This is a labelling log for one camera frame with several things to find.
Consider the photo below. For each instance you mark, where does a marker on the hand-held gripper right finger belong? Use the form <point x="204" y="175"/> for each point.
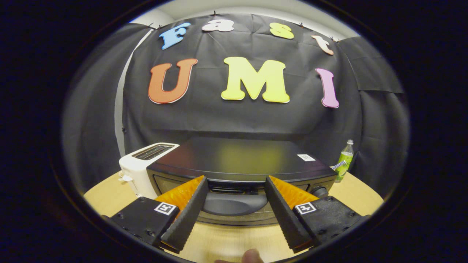
<point x="285" y="215"/>

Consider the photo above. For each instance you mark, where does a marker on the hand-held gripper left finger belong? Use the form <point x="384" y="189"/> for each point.
<point x="188" y="215"/>

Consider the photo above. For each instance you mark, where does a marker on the black toaster oven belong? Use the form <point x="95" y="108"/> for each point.
<point x="237" y="157"/>

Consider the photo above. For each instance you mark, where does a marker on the white pop-up toaster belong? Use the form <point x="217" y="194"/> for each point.
<point x="135" y="171"/>

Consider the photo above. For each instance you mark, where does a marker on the striped pen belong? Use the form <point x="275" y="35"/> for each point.
<point x="338" y="165"/>

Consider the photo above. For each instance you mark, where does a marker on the green drink bottle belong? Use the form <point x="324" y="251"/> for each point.
<point x="344" y="160"/>

